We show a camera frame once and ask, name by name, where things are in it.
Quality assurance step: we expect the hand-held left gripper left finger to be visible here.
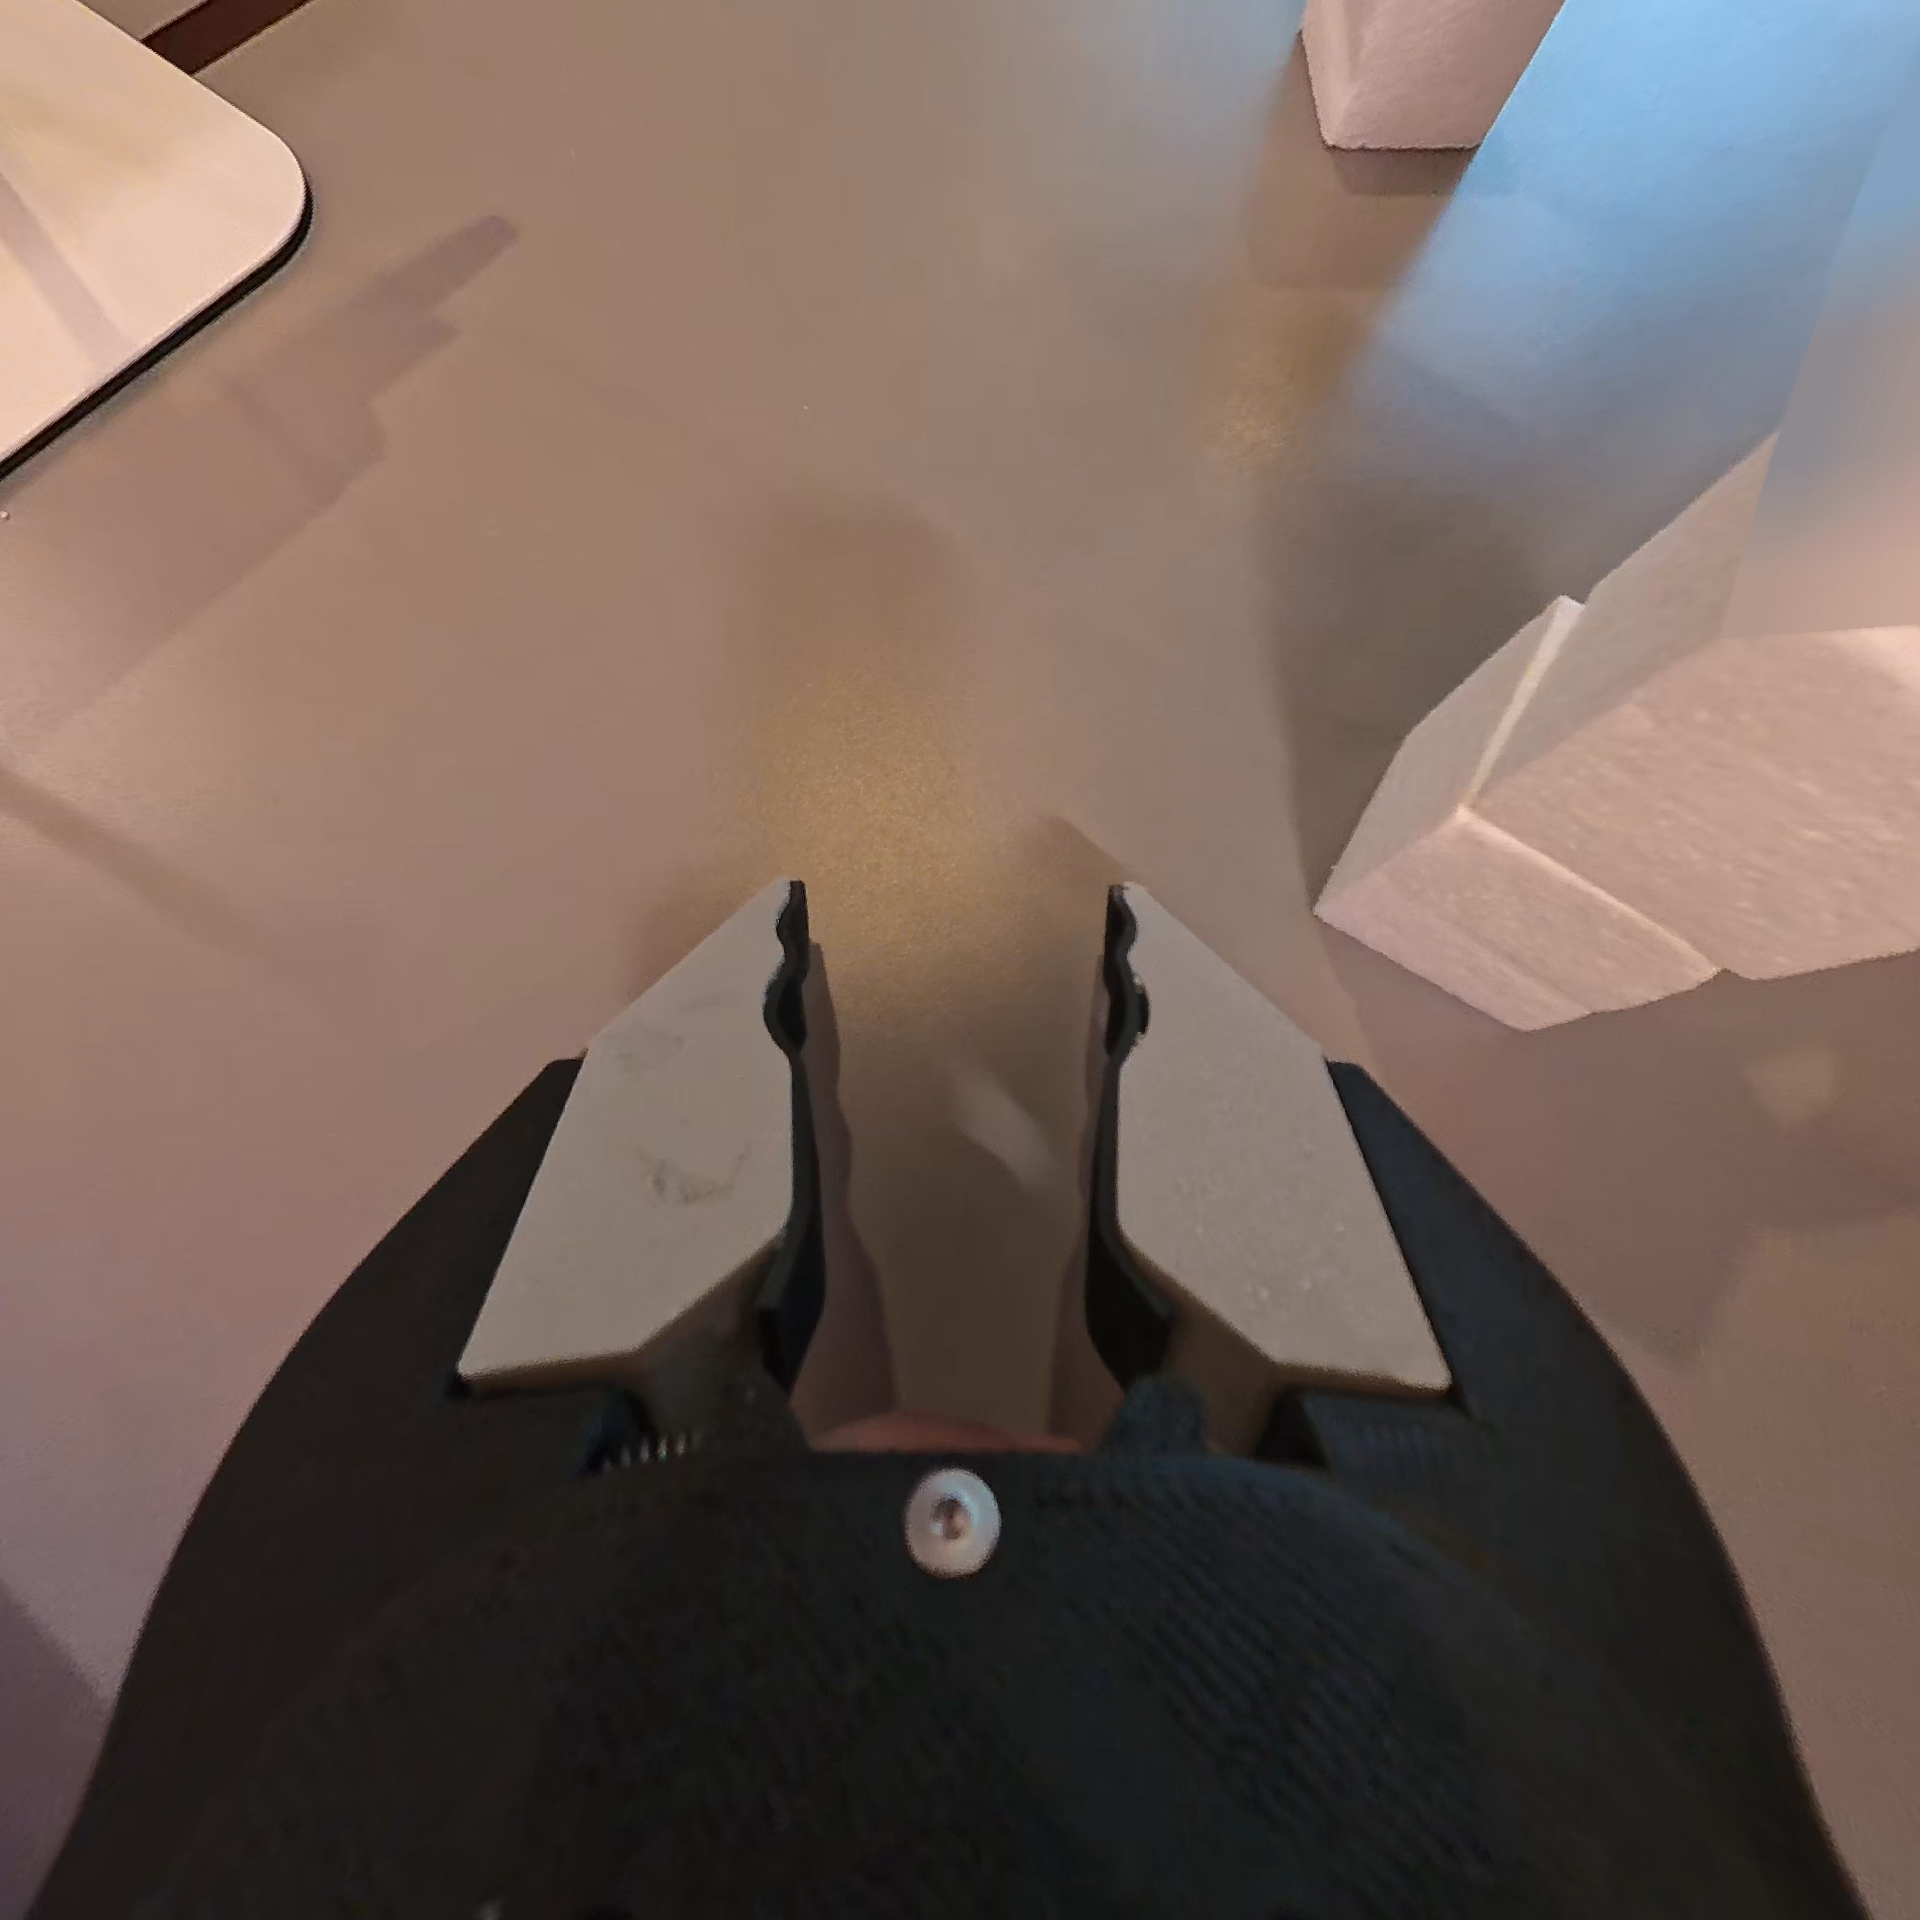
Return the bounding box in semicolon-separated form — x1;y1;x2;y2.
452;881;830;1397

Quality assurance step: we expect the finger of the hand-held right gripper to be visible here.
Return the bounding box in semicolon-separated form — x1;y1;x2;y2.
1375;0;1920;600
1722;85;1920;635

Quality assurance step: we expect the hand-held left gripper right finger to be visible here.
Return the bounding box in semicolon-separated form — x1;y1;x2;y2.
1079;881;1456;1454

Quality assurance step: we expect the white hard foam cube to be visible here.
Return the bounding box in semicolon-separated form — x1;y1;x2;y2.
1476;431;1920;987
1315;595;1722;1036
1300;0;1571;157

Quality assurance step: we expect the white document stand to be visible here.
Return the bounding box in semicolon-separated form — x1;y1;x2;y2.
0;0;315;481

